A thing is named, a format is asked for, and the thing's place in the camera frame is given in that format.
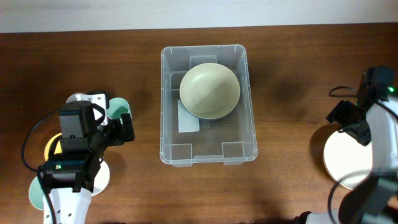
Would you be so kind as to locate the clear plastic storage bin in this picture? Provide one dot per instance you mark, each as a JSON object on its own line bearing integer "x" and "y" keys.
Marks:
{"x": 231, "y": 140}

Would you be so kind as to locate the beige large bowl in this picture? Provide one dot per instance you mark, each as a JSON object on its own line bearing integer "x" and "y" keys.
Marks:
{"x": 210, "y": 90}

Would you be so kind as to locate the grey plastic cup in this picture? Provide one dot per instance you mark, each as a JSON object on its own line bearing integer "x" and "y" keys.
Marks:
{"x": 75, "y": 97}

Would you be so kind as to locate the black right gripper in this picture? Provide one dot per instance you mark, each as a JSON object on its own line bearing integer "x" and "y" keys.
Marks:
{"x": 361, "y": 136}

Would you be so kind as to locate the mint small bowl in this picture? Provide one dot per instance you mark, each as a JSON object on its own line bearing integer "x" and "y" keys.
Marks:
{"x": 36, "y": 194}

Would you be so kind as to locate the dark blue bowl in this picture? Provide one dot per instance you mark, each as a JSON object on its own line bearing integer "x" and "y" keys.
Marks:
{"x": 209, "y": 119}

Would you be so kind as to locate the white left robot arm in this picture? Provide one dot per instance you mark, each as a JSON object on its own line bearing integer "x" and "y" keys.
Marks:
{"x": 67, "y": 178}

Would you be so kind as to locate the yellow small bowl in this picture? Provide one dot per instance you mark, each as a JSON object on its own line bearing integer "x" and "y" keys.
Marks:
{"x": 58, "y": 148}

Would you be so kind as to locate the white label in bin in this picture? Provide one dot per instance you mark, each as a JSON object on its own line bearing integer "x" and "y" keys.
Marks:
{"x": 187, "y": 123}

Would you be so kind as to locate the green plastic cup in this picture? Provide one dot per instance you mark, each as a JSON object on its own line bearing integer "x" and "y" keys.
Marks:
{"x": 117, "y": 107}

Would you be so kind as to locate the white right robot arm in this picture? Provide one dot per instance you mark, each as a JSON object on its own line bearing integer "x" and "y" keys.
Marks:
{"x": 371, "y": 121}

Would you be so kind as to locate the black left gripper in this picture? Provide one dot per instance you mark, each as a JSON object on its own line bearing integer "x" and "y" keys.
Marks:
{"x": 119, "y": 135}

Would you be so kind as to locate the white small bowl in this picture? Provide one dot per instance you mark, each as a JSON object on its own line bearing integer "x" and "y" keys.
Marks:
{"x": 102, "y": 179}

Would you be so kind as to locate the white large bowl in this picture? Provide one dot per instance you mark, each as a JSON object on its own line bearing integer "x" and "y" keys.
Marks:
{"x": 343, "y": 155}

